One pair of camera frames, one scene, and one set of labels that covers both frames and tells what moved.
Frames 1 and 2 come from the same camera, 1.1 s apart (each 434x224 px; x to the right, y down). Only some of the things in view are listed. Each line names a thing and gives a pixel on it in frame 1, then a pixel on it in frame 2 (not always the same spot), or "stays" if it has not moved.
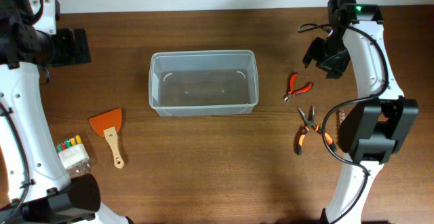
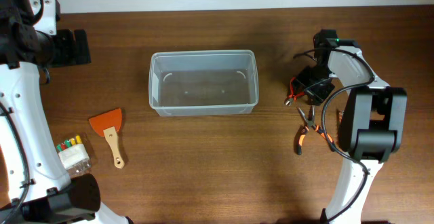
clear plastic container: [203, 83] stays
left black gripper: [70, 56] stays
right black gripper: [335, 71] → [318, 96]
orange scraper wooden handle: [110, 122] stays
